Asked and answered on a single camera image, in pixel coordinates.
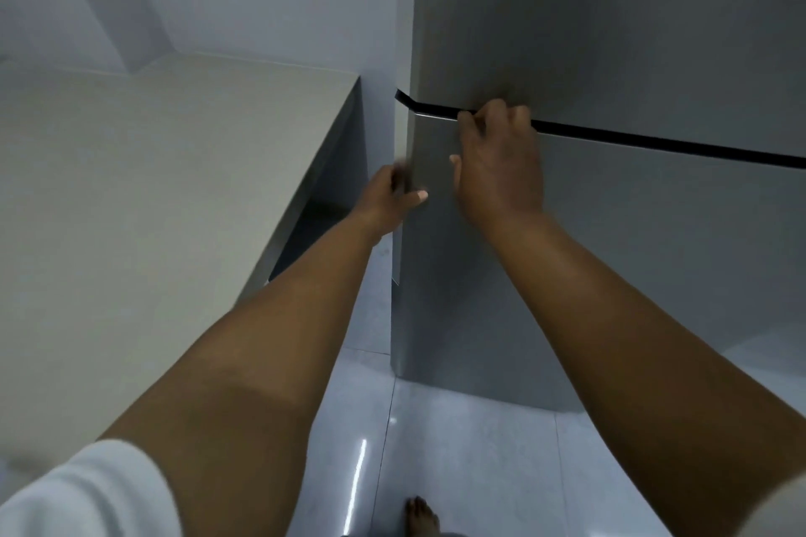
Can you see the person's left hand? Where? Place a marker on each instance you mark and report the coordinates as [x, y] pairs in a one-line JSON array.
[[381, 206]]

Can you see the person's right hand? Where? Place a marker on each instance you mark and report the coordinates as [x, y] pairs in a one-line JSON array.
[[500, 168]]

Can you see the person's right thumb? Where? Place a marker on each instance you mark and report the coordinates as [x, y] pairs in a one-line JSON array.
[[458, 175]]

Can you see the person's left thumb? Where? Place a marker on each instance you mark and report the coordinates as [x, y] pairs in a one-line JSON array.
[[417, 197]]

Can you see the grey refrigerator door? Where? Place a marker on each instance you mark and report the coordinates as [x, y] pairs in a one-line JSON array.
[[598, 27], [629, 253]]

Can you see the person's left forearm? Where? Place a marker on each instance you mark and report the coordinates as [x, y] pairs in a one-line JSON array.
[[264, 354]]

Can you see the person's right forearm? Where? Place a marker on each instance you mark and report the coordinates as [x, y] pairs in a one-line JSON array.
[[617, 354]]

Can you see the beige counter with grey side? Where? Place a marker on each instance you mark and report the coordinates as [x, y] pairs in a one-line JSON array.
[[138, 190]]

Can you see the person's bare foot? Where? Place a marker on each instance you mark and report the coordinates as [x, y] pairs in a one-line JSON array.
[[420, 517]]

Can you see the white shirt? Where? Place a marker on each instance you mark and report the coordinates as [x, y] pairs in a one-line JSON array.
[[75, 492]]

